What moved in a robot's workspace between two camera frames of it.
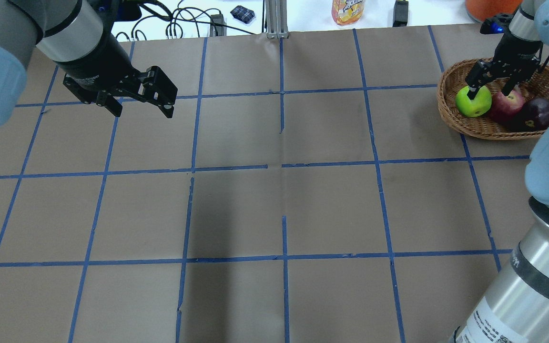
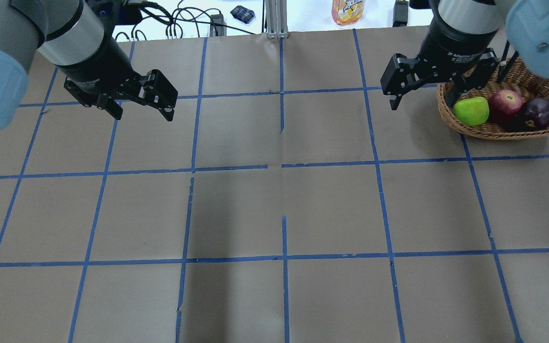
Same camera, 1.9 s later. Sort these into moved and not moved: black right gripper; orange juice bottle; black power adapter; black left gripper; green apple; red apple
Moved: green apple; black right gripper
Not moved: black left gripper; orange juice bottle; black power adapter; red apple
